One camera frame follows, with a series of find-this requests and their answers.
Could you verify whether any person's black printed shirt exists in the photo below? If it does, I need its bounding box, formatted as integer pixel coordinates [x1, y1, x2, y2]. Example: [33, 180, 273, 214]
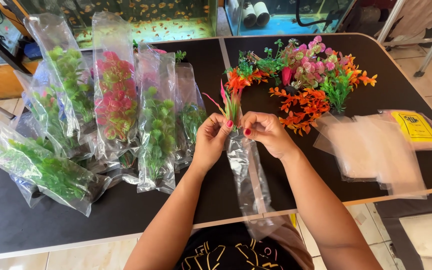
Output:
[174, 219, 315, 270]

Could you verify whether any dark floor mat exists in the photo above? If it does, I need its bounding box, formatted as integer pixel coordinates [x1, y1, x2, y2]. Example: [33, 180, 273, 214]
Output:
[373, 189, 432, 270]

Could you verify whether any pink green grass plastic plant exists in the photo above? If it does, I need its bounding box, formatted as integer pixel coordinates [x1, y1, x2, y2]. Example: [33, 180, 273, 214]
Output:
[202, 79, 244, 131]

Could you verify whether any green bushy plastic plant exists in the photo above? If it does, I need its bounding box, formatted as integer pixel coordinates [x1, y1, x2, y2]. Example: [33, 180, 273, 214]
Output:
[319, 68, 355, 114]

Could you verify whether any aquarium with blue bottom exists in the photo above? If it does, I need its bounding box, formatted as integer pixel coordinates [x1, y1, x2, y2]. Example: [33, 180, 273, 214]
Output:
[224, 0, 356, 37]

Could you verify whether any person's right hand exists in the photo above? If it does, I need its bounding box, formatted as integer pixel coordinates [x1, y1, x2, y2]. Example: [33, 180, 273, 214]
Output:
[239, 111, 300, 160]

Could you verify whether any orange yellow plastic plant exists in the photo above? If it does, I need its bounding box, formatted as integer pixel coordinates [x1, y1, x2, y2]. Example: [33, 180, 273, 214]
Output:
[339, 54, 378, 88]

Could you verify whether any metal frame stand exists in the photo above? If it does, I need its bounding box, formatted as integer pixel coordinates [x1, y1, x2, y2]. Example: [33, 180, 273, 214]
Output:
[376, 0, 432, 78]

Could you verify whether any stack of empty clear bags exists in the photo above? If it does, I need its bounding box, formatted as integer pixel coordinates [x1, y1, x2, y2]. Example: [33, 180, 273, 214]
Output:
[313, 112, 428, 200]

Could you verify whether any white pipe piece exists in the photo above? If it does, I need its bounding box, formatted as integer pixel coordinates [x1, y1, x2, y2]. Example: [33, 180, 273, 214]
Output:
[241, 2, 258, 29]
[253, 1, 271, 28]

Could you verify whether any red orange plastic plant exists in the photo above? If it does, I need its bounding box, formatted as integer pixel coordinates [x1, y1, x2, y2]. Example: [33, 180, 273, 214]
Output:
[224, 67, 270, 96]

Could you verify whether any green clover plastic plant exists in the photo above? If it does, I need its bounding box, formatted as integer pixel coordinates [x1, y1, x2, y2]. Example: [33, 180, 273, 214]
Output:
[238, 38, 289, 86]

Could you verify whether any yellow label bag packet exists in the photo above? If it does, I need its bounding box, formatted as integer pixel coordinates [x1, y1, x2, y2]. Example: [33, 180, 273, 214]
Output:
[378, 109, 432, 152]

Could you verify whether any long clear plastic bag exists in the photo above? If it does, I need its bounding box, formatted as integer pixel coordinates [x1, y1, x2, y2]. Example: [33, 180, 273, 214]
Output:
[225, 127, 286, 241]

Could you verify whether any black hose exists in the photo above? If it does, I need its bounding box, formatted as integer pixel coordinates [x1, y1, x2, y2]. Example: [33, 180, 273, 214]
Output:
[295, 0, 342, 31]

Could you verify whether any aquarium with orange fish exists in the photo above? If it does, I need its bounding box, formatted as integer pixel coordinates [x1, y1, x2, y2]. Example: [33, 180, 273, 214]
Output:
[11, 0, 219, 50]

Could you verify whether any person's left hand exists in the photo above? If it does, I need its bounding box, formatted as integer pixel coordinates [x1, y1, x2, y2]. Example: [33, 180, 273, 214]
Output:
[191, 112, 235, 171]

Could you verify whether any pink flower plastic plant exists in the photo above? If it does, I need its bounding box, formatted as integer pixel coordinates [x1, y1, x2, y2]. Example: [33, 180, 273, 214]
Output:
[280, 35, 349, 90]

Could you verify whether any pile of bagged plastic plants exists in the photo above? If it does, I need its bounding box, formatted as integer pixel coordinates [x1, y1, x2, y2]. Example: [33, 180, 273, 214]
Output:
[0, 11, 209, 217]

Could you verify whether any orange leaf plastic plant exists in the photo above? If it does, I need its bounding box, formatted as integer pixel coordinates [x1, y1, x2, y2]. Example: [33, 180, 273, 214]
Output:
[268, 86, 331, 136]

